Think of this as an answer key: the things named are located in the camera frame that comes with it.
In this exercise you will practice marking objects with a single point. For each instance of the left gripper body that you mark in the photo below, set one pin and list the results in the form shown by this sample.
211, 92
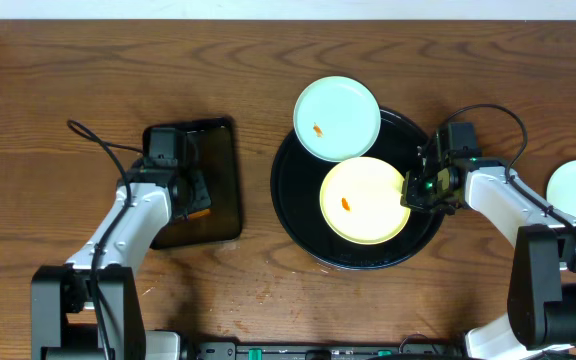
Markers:
199, 195

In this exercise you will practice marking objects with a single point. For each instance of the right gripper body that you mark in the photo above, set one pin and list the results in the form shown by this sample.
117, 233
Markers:
426, 194

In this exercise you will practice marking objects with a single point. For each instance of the green orange sponge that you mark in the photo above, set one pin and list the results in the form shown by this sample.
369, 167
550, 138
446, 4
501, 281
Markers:
198, 214

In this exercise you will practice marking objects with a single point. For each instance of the yellow plate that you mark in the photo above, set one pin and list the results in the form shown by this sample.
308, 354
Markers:
360, 200

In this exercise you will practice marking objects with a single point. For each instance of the light blue plate top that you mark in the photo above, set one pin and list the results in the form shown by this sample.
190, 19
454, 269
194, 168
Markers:
336, 118

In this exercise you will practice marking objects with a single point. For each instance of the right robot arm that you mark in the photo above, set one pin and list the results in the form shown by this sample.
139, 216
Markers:
541, 303

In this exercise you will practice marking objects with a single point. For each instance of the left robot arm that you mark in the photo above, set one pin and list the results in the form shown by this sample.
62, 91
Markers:
88, 307

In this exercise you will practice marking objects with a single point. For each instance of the black rectangular water tray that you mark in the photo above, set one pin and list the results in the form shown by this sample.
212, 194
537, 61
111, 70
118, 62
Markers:
210, 147

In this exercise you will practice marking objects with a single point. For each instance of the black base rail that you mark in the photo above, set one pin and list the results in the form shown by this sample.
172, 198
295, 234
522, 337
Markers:
318, 351

